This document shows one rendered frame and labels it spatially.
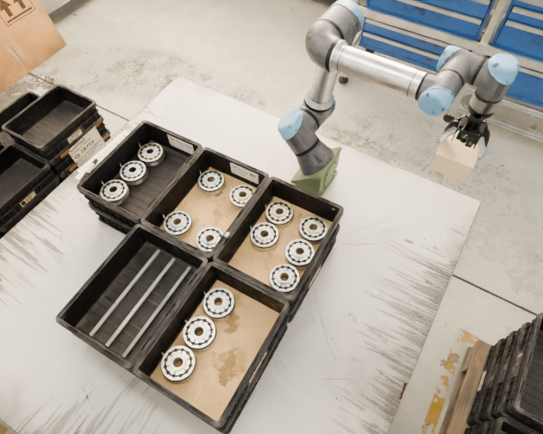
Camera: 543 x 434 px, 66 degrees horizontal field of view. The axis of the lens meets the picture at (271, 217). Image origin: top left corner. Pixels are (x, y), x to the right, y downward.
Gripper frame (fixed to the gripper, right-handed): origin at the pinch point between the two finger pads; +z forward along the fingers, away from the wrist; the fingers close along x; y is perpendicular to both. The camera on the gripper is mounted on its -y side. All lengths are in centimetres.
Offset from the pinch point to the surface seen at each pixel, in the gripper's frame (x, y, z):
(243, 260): -48, 60, 26
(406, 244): -1.1, 16.9, 39.7
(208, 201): -73, 46, 27
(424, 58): -41, -140, 72
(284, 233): -41, 44, 27
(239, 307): -39, 76, 26
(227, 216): -63, 48, 26
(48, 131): -194, 36, 61
